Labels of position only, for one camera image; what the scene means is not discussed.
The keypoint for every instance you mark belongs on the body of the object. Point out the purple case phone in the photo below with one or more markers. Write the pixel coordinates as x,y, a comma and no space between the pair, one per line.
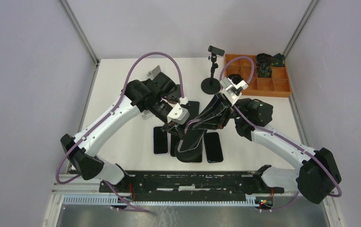
160,141

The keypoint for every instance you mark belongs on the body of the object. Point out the black tall round-base stand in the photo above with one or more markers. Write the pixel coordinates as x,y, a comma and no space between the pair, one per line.
211,85

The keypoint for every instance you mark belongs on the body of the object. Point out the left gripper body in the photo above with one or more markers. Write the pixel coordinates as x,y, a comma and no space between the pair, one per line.
171,126

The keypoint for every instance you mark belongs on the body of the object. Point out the light blue case phone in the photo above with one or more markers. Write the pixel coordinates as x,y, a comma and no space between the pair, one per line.
193,109

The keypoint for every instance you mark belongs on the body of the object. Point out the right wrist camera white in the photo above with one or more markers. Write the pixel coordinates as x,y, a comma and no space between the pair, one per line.
231,91

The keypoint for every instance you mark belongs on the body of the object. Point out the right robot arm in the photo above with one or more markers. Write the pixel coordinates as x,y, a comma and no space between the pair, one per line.
315,173

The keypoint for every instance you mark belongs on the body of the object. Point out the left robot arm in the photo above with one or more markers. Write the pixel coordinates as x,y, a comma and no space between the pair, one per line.
159,96

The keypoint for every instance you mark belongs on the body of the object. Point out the silver folding phone stand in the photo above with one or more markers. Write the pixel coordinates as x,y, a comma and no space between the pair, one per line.
154,72

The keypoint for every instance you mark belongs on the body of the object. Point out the white small phone stand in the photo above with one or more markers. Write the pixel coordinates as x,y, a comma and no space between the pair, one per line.
146,115

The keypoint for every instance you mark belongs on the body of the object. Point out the orange compartment tray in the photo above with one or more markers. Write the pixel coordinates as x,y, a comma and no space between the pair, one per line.
278,85

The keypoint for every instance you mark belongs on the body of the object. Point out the black lens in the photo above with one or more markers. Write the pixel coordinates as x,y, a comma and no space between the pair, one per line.
235,78

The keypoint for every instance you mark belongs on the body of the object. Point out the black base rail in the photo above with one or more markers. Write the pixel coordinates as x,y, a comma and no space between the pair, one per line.
188,186

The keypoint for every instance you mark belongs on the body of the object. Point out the black clamp stand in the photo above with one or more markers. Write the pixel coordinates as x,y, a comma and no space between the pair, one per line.
191,156

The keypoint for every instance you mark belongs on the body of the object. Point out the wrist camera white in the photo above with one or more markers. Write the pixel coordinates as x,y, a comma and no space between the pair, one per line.
231,91
179,114

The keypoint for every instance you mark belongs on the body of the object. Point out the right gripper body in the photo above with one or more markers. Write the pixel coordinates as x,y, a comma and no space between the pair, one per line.
228,114

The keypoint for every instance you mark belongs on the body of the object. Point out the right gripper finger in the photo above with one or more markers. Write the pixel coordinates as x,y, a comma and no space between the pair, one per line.
214,123
213,109

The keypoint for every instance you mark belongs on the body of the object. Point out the black phone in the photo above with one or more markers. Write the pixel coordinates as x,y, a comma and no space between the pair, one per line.
174,141

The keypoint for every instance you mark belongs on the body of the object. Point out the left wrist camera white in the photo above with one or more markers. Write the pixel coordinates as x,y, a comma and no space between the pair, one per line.
179,114

